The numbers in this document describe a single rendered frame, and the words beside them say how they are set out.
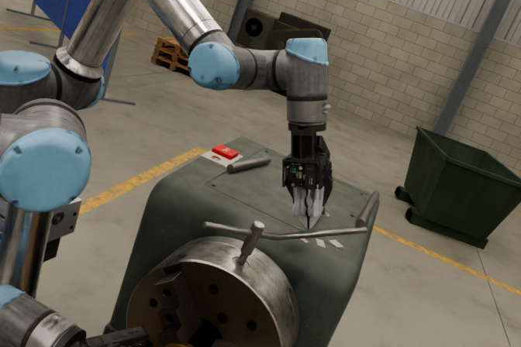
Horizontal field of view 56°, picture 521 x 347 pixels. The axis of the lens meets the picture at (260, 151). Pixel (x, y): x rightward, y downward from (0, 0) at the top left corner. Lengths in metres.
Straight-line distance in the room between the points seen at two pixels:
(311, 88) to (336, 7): 9.96
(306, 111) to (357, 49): 9.88
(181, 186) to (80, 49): 0.39
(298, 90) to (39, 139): 0.44
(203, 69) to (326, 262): 0.47
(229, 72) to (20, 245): 0.47
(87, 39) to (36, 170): 0.55
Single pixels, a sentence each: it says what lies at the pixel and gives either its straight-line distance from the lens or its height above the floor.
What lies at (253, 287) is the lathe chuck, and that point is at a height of 1.23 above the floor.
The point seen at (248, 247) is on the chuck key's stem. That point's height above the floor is 1.28.
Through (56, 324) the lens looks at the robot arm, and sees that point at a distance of 0.87.
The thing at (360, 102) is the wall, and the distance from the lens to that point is 10.80.
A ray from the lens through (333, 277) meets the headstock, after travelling 1.02.
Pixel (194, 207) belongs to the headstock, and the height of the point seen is 1.23.
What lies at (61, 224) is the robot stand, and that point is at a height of 1.07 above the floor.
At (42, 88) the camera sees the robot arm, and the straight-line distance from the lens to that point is 1.19.
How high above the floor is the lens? 1.69
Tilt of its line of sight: 17 degrees down
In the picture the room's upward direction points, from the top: 20 degrees clockwise
